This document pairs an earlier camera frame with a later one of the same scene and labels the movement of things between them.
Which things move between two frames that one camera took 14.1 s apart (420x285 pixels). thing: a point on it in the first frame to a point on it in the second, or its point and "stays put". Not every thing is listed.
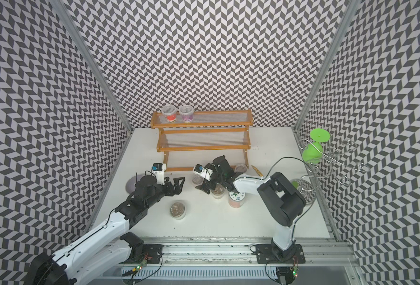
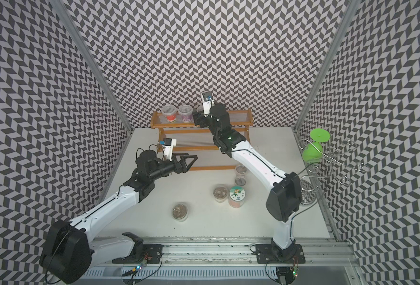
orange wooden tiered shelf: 209,130 stays put
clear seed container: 187,111 stays put
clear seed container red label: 169,112 stays put
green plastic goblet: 312,152 stays put
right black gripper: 207,184 to 200,119
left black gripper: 178,189 to 184,168
